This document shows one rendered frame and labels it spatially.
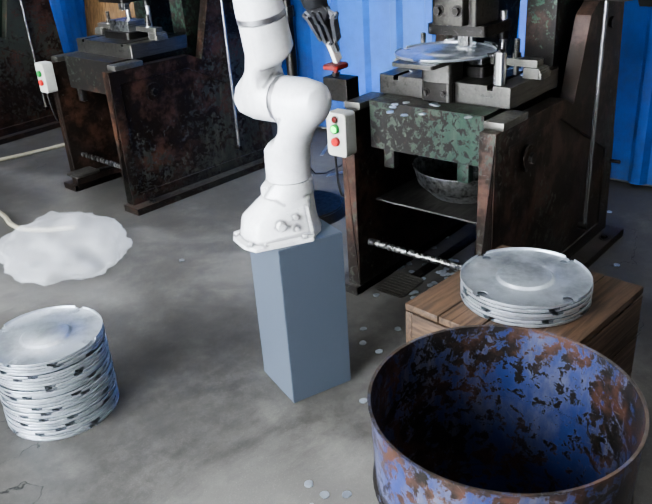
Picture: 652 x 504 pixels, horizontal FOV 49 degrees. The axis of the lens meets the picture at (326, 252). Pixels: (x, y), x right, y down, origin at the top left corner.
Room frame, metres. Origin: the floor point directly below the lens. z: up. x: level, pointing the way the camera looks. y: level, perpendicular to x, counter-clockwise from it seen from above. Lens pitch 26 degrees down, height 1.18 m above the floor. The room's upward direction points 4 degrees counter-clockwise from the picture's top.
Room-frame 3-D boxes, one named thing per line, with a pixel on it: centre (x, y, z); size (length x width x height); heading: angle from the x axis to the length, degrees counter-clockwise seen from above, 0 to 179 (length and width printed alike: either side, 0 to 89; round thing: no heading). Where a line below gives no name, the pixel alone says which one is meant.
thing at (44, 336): (1.61, 0.74, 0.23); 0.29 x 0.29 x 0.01
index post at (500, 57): (1.99, -0.51, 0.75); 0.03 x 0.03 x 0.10; 48
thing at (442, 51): (2.11, -0.38, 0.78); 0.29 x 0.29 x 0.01
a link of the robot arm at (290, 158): (1.65, 0.05, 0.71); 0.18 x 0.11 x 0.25; 52
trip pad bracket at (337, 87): (2.24, -0.08, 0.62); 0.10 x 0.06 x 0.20; 48
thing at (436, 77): (2.07, -0.35, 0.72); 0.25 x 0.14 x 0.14; 138
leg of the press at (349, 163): (2.48, -0.37, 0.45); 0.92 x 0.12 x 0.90; 138
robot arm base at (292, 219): (1.65, 0.11, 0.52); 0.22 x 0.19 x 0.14; 119
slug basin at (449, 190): (2.20, -0.47, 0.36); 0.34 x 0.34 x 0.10
